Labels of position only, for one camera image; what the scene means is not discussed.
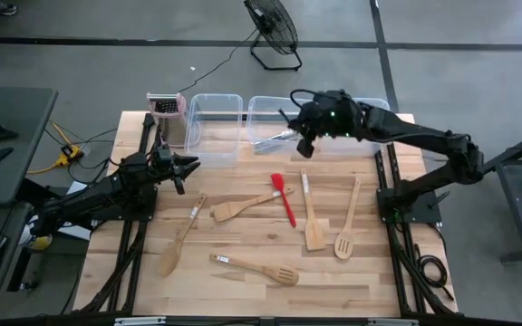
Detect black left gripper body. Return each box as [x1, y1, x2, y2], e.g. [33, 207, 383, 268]
[151, 143, 176, 182]

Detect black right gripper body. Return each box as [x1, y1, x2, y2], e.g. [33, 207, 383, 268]
[290, 101, 337, 142]

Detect red silicone spatula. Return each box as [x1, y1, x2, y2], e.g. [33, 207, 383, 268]
[269, 172, 298, 229]

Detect wooden slant-edged spatula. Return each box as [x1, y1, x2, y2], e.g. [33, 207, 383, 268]
[209, 187, 295, 224]

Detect wooden solid spoon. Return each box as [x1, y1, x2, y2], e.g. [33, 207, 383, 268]
[159, 193, 208, 277]

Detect wooden slotted turner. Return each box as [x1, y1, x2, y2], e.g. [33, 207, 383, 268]
[333, 177, 362, 261]

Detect wooden slotted spoon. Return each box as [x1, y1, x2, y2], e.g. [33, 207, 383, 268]
[209, 253, 301, 287]

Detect clear plastic bin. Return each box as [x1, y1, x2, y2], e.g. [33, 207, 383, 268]
[246, 94, 321, 155]
[184, 92, 244, 168]
[317, 97, 393, 158]

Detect metal box grater pink top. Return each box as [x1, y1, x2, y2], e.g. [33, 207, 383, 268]
[146, 91, 189, 149]

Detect yellow power strip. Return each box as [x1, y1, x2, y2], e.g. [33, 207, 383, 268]
[56, 143, 85, 168]

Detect black floor fan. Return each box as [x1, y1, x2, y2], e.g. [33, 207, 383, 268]
[243, 0, 304, 72]

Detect white paper sheet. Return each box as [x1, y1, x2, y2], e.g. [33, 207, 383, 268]
[56, 180, 92, 241]

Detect white and yellow can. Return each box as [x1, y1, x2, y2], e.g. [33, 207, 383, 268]
[18, 216, 53, 252]

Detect grey side table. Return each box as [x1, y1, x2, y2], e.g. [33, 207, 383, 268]
[0, 86, 59, 321]

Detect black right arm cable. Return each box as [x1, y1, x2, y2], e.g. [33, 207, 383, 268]
[289, 88, 321, 110]

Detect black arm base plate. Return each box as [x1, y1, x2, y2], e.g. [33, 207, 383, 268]
[377, 188, 443, 224]
[91, 206, 158, 223]

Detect black power cable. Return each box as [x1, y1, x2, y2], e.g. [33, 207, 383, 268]
[68, 128, 118, 171]

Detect black fan cable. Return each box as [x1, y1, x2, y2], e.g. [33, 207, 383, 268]
[177, 29, 260, 95]

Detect black frame rails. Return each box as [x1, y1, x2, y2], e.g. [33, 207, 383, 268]
[372, 144, 459, 316]
[73, 112, 165, 314]

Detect yellow power cable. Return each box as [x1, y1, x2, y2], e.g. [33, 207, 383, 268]
[25, 120, 73, 176]

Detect black front frame bar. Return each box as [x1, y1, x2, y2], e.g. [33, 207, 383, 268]
[0, 311, 522, 326]

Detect black coiled cable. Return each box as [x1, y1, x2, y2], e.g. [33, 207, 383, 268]
[414, 242, 456, 303]

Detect black metal table frame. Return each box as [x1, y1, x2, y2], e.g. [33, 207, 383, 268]
[470, 124, 522, 264]

